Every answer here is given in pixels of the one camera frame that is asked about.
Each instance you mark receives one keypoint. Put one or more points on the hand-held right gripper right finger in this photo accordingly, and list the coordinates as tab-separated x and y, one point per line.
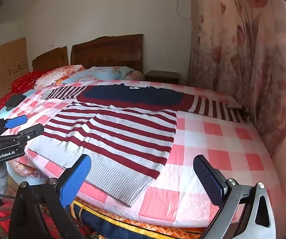
207	179

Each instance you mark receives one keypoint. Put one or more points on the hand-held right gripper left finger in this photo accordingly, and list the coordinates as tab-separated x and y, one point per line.
75	179

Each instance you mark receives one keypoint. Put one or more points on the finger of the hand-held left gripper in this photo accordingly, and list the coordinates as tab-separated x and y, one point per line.
16	122
32	132

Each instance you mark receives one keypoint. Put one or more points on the red grey striped knit sweater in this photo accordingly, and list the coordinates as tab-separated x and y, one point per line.
123	134

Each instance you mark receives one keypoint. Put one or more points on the light blue bed sheet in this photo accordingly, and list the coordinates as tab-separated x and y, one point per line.
2	113

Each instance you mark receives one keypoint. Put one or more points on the dark cloth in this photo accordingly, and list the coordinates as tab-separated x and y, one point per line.
15	100

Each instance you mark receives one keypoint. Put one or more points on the pink checkered bed sheet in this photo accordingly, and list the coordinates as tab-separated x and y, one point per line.
220	159

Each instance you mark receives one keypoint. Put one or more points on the pink floral quilt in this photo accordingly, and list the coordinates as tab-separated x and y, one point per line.
21	169

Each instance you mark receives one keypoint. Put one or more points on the red patterned blanket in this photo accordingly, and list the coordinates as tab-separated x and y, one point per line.
23	82

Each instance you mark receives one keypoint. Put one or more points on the navy yellow striped blanket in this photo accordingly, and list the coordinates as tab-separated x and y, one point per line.
113	225

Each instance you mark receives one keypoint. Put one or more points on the orange floral pillow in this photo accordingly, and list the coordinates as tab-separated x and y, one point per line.
56	76

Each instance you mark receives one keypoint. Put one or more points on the light wooden wardrobe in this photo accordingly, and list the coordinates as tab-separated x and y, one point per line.
3	62

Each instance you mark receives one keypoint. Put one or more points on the red floral jacket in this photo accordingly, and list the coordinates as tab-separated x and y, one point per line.
1	210

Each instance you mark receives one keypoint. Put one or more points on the small wooden headboard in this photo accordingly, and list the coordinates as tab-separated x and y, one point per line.
51	59

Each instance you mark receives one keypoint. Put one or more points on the light blue floral pillow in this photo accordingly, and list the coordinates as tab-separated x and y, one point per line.
103	73

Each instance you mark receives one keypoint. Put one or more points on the large carved wooden headboard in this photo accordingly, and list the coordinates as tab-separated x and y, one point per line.
108	52

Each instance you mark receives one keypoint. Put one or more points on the dark wooden nightstand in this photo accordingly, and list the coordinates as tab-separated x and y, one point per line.
161	76

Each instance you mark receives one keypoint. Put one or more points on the small pink floral pillow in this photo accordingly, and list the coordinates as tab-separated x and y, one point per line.
134	75

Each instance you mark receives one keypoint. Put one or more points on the pink floral curtain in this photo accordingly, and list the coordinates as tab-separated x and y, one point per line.
245	42

